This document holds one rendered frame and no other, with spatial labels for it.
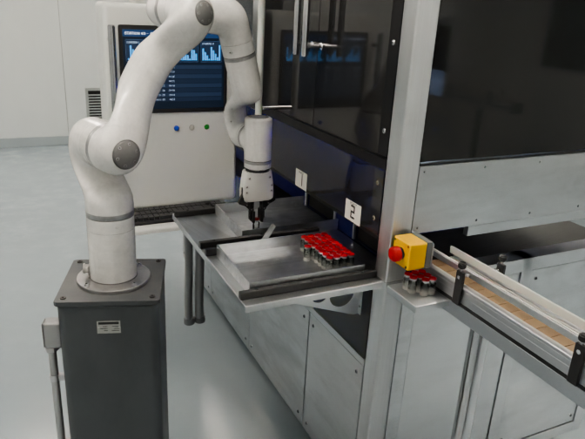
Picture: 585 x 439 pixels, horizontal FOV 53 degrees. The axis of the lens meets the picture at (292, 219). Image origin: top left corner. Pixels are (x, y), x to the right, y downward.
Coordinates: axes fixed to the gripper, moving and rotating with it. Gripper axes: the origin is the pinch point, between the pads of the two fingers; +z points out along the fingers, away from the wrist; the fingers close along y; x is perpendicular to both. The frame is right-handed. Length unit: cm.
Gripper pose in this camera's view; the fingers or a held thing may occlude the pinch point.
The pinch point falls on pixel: (256, 214)
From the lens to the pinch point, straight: 187.3
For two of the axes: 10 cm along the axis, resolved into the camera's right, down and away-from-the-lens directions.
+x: 4.3, 3.3, -8.4
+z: -0.4, 9.4, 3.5
